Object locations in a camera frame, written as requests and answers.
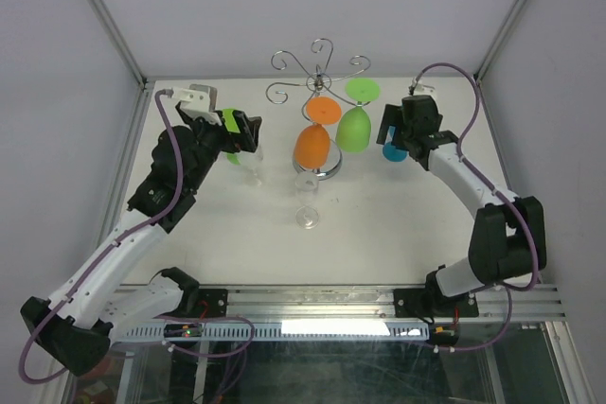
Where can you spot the blue plastic wine glass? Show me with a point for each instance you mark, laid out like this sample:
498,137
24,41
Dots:
390,152

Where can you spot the right corner frame post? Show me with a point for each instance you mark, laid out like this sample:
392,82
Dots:
503,33

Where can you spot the chrome wine glass rack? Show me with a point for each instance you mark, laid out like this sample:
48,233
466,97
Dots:
319,84

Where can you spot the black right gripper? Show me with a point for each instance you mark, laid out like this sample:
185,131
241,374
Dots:
393,116

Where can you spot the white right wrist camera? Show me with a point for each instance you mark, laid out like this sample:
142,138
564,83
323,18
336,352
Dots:
417,87

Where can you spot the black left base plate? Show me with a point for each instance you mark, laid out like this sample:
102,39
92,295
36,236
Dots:
204,303

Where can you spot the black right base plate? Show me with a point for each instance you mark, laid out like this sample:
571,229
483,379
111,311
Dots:
422,304

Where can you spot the clear wine glass left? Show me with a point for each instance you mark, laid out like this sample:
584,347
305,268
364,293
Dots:
252,163

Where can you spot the clear flute glass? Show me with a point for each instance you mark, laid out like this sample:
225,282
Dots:
306,188

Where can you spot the corner frame post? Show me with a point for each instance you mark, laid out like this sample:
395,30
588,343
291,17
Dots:
503,33
117,40

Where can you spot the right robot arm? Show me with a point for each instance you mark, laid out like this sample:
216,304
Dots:
507,246

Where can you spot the left corner frame post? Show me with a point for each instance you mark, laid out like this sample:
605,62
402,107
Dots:
117,40

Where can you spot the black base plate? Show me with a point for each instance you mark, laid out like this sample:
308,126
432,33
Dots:
204,303
422,304

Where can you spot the aluminium mounting rail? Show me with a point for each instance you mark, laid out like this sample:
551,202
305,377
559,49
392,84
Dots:
274,303

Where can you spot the green wine glass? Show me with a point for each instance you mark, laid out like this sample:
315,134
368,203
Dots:
354,128
233,129

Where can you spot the white LED light strip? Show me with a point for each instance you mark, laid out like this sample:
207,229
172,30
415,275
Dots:
335,327

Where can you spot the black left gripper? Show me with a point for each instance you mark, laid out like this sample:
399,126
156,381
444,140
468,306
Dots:
245,141

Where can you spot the orange plastic wine glass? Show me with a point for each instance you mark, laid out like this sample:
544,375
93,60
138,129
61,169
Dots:
312,146

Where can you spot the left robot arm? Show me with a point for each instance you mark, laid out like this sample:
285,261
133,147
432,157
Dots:
79,322

